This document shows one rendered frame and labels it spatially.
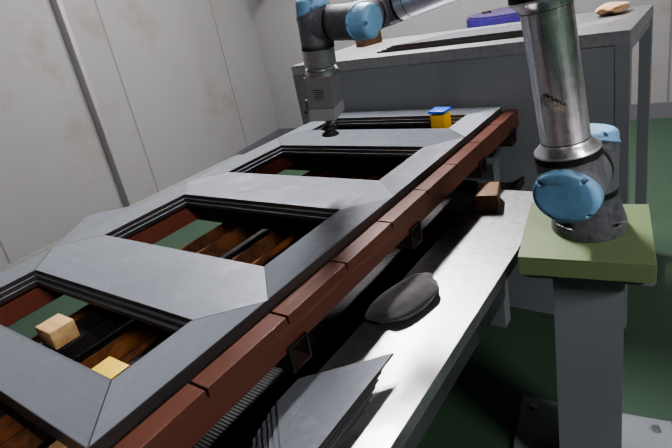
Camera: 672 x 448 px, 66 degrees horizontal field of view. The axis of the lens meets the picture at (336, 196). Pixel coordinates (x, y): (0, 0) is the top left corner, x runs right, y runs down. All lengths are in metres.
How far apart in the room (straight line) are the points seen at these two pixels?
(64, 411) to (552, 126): 0.88
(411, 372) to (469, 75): 1.23
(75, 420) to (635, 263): 0.98
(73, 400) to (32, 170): 2.85
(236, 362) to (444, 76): 1.41
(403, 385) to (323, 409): 0.15
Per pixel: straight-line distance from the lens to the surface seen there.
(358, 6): 1.12
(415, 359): 0.97
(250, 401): 1.18
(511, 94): 1.90
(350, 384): 0.88
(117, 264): 1.24
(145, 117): 4.19
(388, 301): 1.08
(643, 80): 2.39
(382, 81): 2.09
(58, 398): 0.88
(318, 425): 0.84
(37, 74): 3.72
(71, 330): 1.16
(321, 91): 1.20
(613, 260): 1.15
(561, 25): 0.96
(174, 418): 0.77
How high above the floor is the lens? 1.30
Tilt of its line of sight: 21 degrees down
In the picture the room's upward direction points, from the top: 11 degrees counter-clockwise
